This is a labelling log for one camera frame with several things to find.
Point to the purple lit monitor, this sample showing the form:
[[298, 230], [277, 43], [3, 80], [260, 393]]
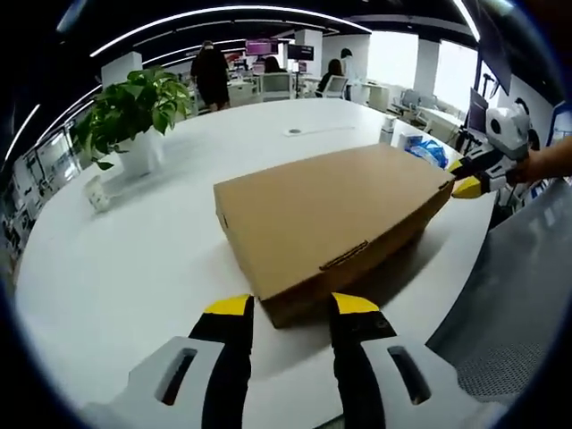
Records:
[[261, 47]]

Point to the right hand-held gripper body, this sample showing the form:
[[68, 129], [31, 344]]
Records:
[[511, 132]]

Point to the green potted plant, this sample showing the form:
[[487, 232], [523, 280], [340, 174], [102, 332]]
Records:
[[129, 107]]

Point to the white cabinet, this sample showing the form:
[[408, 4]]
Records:
[[376, 96]]

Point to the ceiling light strip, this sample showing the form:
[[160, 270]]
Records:
[[20, 132], [467, 15]]

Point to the small white carton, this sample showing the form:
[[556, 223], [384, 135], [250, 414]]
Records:
[[409, 139]]

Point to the brown cardboard shoe box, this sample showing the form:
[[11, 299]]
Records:
[[322, 214]]

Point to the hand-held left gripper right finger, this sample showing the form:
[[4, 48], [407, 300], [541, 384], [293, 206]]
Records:
[[353, 362]]

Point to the dark monitor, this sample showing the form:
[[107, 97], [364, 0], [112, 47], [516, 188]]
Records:
[[299, 52]]

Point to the person's right hand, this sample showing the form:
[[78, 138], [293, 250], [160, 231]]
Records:
[[527, 169]]

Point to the crumpled blue plastic pack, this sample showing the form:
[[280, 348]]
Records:
[[431, 154]]

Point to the white patterned paper cup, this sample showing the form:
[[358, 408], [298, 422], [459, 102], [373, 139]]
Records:
[[97, 194]]

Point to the desk monitor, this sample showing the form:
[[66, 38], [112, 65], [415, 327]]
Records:
[[478, 111]]

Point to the white office chair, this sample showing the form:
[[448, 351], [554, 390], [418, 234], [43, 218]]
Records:
[[278, 86], [336, 87]]

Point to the long curved ceiling light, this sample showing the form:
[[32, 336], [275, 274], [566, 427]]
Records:
[[223, 11]]

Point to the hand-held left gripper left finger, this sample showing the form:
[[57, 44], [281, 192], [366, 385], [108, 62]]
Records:
[[228, 357]]

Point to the large dark wall screen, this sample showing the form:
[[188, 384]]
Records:
[[493, 53]]

